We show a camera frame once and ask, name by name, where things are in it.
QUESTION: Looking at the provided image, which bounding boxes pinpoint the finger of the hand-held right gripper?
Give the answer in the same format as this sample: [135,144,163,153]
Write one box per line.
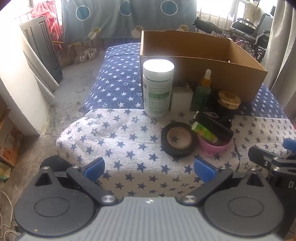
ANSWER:
[248,146,287,172]
[283,138,296,155]

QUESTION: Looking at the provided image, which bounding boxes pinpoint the green dropper bottle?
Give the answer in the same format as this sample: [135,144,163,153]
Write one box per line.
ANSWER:
[191,69,213,111]

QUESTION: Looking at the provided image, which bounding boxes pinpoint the black padded seat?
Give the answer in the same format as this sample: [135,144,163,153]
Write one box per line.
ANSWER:
[192,17,223,35]

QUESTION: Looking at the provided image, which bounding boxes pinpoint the green carton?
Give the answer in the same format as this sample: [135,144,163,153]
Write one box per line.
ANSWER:
[0,162,11,181]

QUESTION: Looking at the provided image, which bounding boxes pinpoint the printed cardboard carton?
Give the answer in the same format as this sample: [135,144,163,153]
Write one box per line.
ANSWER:
[0,109,23,167]

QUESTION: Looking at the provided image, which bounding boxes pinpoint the white charger cube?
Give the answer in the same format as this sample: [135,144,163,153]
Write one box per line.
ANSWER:
[171,86,193,113]

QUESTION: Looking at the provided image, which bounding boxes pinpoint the black jar with gold lid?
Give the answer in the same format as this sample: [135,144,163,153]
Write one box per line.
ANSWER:
[216,90,242,117]

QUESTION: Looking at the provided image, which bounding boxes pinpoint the grey door panel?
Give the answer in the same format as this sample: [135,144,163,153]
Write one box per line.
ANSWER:
[20,16,64,98]

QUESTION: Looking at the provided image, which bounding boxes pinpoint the green lip balm tube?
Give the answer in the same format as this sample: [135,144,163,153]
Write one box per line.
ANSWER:
[191,122,218,143]

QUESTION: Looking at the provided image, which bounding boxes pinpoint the pink hanging garment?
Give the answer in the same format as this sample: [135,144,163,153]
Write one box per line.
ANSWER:
[31,0,64,50]

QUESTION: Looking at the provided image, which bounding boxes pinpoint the blue white star blanket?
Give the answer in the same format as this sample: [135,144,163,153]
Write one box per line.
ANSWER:
[55,43,296,202]

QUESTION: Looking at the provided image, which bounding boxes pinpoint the white bottle with green label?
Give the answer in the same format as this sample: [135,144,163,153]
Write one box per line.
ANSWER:
[142,59,175,118]

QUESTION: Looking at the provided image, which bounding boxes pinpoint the yellow stick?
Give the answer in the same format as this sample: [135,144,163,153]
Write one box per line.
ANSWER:
[53,41,84,48]

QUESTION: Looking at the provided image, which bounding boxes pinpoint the small black round cap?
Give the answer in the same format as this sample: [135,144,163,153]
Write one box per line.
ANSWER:
[218,116,232,128]

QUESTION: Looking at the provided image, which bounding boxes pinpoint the black oval case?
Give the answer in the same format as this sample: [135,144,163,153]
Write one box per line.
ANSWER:
[194,111,234,142]

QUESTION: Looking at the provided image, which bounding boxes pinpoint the black tape roll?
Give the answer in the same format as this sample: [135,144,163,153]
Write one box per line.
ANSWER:
[161,122,198,158]

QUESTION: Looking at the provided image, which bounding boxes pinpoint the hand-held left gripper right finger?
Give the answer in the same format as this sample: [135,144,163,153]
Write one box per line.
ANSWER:
[180,157,264,206]

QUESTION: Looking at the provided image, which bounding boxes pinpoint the brown cardboard box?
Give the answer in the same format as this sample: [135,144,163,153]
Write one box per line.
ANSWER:
[140,30,268,103]

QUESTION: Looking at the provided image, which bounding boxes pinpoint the wheelchair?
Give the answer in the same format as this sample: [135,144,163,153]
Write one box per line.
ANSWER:
[222,6,277,63]

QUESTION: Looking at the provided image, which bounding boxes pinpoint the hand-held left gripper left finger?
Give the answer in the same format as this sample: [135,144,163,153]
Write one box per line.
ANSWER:
[35,157,119,206]

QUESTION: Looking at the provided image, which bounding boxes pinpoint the beige hanging towel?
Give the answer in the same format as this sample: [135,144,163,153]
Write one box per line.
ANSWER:
[245,2,262,20]

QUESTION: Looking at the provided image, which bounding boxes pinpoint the white cable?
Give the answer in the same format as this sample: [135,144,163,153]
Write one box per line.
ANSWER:
[0,190,16,234]

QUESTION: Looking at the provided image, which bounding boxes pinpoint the pink bowl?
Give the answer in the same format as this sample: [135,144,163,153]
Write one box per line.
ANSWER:
[196,133,229,156]

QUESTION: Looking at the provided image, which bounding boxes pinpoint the grey printed hanging sheet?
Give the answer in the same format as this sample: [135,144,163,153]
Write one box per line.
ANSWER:
[61,0,197,43]

